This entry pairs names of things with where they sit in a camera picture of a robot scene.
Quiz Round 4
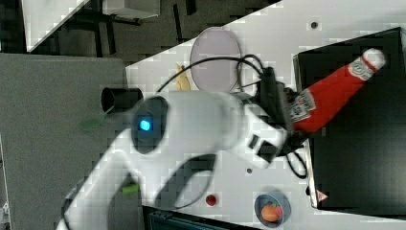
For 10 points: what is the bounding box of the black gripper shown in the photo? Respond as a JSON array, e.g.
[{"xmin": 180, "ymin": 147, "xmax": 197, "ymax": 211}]
[{"xmin": 259, "ymin": 67, "xmax": 301, "ymax": 156}]

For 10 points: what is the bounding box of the red ketchup bottle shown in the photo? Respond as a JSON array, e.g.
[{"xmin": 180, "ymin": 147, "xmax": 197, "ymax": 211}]
[{"xmin": 290, "ymin": 48, "xmax": 386, "ymax": 133}]

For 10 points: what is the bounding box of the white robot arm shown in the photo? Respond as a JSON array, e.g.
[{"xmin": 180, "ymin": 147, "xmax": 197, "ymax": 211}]
[{"xmin": 56, "ymin": 68, "xmax": 293, "ymax": 230}]

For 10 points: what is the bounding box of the black toaster oven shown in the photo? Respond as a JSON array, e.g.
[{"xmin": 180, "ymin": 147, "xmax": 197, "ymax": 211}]
[{"xmin": 294, "ymin": 27, "xmax": 406, "ymax": 219}]

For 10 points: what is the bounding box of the purple round plate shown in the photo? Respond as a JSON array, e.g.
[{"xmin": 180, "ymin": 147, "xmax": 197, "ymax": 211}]
[{"xmin": 190, "ymin": 27, "xmax": 241, "ymax": 92}]

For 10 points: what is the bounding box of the peeled toy banana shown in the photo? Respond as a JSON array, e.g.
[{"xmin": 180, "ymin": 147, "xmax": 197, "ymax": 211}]
[{"xmin": 175, "ymin": 64, "xmax": 191, "ymax": 91}]

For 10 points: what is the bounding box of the blue bowl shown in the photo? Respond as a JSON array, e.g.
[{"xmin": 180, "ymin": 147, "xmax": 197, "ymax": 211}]
[{"xmin": 254, "ymin": 191, "xmax": 291, "ymax": 228}]

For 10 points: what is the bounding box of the toy strawberry in bowl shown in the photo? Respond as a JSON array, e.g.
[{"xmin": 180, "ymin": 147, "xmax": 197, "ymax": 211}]
[{"xmin": 273, "ymin": 202, "xmax": 283, "ymax": 218}]

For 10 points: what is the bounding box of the orange toy fruit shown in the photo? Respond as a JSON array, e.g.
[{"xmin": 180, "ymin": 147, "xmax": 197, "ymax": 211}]
[{"xmin": 260, "ymin": 205, "xmax": 280, "ymax": 222}]

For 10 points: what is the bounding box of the toy strawberry on table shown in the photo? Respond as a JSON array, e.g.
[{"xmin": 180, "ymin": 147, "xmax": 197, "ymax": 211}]
[{"xmin": 205, "ymin": 195, "xmax": 217, "ymax": 206}]

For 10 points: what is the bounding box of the black cylinder container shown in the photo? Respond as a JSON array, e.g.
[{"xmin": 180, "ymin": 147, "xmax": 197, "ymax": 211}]
[{"xmin": 101, "ymin": 87, "xmax": 144, "ymax": 113}]

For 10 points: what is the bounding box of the green toy vegetable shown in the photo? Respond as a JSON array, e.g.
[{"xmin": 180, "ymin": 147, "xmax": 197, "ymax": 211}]
[{"xmin": 122, "ymin": 184, "xmax": 140, "ymax": 195}]

